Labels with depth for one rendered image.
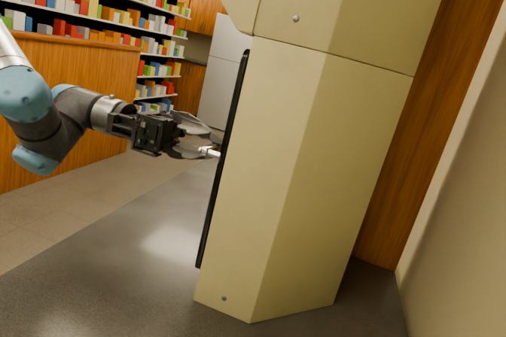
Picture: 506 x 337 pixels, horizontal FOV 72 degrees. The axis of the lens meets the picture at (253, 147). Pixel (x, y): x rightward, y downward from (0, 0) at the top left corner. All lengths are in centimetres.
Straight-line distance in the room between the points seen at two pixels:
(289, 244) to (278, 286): 9
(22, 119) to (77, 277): 29
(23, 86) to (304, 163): 43
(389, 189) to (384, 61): 42
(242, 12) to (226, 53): 520
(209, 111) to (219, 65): 76
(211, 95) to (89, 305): 530
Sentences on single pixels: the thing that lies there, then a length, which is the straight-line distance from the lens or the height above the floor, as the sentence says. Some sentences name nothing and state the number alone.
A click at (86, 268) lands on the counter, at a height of 94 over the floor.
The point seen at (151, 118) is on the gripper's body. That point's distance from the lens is 65.
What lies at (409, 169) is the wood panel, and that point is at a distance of 92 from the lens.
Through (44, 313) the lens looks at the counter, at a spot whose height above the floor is 94.
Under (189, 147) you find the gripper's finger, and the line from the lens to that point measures 70.
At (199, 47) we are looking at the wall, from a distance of 667.
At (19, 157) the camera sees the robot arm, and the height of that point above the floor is 112.
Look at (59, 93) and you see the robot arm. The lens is 80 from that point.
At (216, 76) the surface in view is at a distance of 580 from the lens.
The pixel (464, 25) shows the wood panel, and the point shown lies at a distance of 92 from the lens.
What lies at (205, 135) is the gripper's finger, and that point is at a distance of 66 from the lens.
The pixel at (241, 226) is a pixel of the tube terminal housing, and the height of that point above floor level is 111.
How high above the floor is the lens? 139
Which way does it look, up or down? 15 degrees down
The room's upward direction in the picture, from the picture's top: 14 degrees clockwise
